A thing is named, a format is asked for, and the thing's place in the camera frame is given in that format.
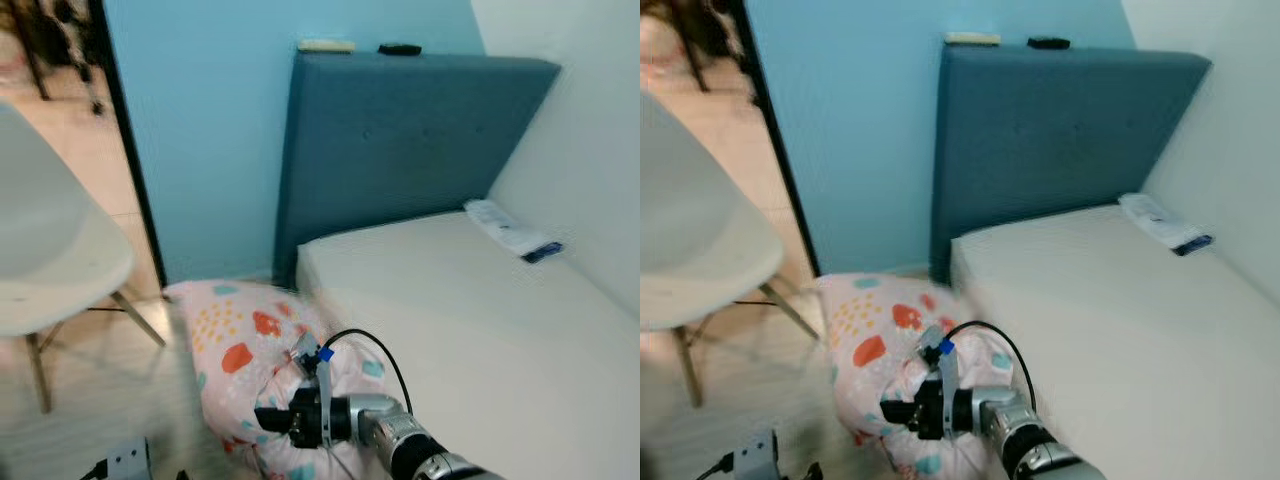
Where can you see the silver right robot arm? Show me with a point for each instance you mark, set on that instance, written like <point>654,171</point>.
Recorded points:
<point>1000,410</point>
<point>375,420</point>

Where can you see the pink patterned pillow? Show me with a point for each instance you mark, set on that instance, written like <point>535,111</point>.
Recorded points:
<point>240,350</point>
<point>870,340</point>

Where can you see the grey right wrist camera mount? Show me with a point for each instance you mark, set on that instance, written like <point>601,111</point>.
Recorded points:
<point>948,380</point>
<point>325,390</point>

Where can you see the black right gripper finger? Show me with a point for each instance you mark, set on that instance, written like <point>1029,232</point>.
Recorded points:
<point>896,411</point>
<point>271,418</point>

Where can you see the dark door frame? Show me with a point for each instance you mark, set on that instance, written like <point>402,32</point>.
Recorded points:
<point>125,150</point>
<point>775,150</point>

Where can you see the dark background furniture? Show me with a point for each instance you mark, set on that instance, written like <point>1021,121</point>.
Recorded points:
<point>700,35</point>
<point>70,40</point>

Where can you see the white chair wooden legs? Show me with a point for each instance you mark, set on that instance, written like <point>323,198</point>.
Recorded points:
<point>700,240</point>
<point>50,240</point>

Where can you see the clear plastic packet blue label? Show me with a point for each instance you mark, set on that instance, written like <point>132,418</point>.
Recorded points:
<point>1160,220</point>
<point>505,228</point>

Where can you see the blue upholstered headboard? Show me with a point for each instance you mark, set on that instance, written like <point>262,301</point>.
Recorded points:
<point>400,150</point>
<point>1050,140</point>

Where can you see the black remote control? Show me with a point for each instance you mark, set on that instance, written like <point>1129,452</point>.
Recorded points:
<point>1049,43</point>
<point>399,49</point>

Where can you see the white remote control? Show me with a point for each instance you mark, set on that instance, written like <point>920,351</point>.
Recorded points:
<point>972,39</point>
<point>326,46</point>

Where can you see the white bed mattress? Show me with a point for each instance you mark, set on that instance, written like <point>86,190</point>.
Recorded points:
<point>1130,340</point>
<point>480,340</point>

